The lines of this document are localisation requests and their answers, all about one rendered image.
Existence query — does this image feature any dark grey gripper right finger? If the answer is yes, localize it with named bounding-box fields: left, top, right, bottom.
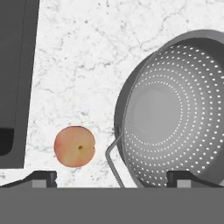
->
left=166, top=170, right=224, bottom=189

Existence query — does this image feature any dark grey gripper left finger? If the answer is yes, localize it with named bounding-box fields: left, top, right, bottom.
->
left=0, top=170, right=58, bottom=189

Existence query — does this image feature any orange-pink peach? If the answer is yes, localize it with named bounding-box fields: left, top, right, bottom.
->
left=53, top=125, right=96, bottom=169

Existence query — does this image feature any grey metal colander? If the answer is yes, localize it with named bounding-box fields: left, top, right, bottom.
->
left=105, top=29, right=224, bottom=189

